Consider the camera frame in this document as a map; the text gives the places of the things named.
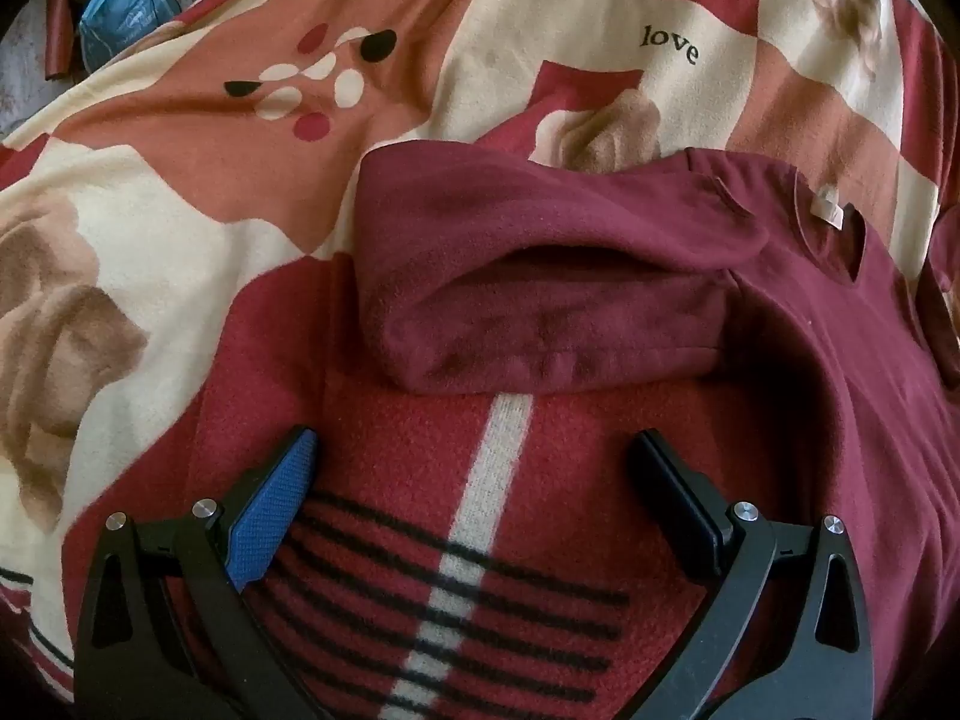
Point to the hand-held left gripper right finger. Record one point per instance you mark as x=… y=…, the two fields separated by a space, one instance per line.
x=679 y=499

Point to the blue plastic bag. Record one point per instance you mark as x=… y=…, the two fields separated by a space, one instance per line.
x=124 y=15

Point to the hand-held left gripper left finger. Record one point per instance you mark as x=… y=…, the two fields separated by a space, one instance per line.
x=276 y=499

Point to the printed blanket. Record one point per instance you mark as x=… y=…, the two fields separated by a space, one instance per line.
x=225 y=165

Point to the maroon shirt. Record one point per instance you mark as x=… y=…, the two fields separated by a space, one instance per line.
x=570 y=240

